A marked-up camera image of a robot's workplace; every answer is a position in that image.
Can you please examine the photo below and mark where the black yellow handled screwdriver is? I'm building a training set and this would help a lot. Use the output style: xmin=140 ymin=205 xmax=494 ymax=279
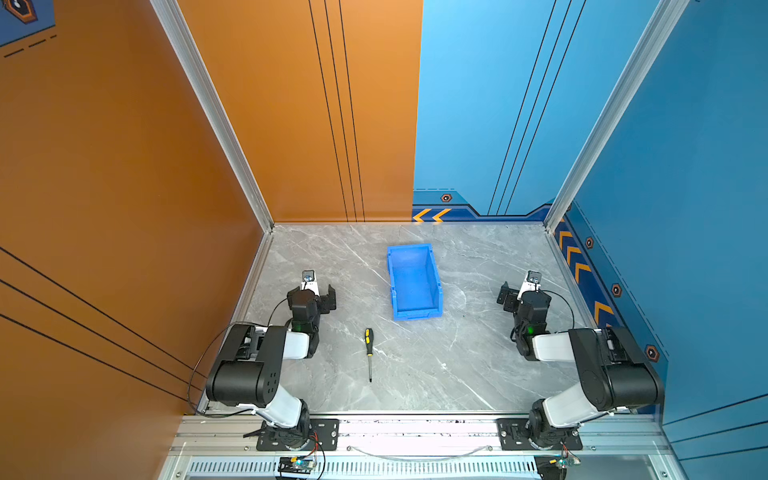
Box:
xmin=364 ymin=328 xmax=374 ymax=382

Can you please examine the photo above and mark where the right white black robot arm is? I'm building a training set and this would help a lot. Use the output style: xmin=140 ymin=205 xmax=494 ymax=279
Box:
xmin=497 ymin=276 xmax=664 ymax=450

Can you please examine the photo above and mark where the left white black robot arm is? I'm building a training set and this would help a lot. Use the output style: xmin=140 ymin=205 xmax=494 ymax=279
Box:
xmin=206 ymin=286 xmax=337 ymax=450

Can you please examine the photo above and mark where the blue plastic bin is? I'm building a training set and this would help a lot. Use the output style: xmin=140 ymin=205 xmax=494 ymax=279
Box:
xmin=387 ymin=244 xmax=444 ymax=321

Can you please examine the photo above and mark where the left green circuit board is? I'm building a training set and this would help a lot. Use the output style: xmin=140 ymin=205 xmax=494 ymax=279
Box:
xmin=277 ymin=457 xmax=318 ymax=479

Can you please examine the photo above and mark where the right small circuit board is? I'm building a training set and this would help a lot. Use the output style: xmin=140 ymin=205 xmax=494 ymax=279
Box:
xmin=534 ymin=454 xmax=581 ymax=480

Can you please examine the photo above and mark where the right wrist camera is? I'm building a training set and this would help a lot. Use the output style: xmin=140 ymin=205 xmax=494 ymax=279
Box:
xmin=521 ymin=270 xmax=542 ymax=291

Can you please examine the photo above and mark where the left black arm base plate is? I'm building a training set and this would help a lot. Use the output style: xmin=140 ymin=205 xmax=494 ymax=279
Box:
xmin=256 ymin=417 xmax=340 ymax=452

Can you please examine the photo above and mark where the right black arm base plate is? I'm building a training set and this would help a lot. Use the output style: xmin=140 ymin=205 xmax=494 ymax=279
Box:
xmin=496 ymin=417 xmax=583 ymax=451

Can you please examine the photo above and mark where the front aluminium frame rail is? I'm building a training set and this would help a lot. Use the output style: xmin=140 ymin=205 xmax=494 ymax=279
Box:
xmin=159 ymin=412 xmax=686 ymax=479

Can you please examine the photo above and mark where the right aluminium corner post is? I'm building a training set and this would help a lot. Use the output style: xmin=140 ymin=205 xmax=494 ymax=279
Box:
xmin=543 ymin=0 xmax=690 ymax=234

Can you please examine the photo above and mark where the aluminium corner post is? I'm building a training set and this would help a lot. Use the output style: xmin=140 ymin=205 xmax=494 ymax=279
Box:
xmin=543 ymin=0 xmax=690 ymax=234
xmin=150 ymin=0 xmax=274 ymax=234

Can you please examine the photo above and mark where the left aluminium corner post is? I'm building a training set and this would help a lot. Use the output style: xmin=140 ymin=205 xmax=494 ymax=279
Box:
xmin=150 ymin=0 xmax=274 ymax=234

